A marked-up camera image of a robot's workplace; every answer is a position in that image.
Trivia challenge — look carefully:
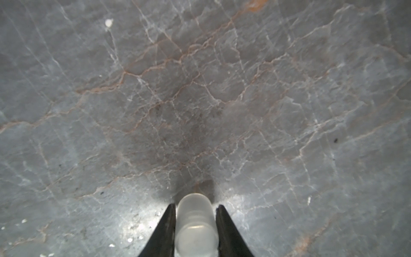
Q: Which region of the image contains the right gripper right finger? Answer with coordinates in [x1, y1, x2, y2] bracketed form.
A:
[216, 205, 254, 257]

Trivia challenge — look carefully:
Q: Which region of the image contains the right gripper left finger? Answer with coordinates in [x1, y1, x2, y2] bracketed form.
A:
[138, 203, 176, 257]

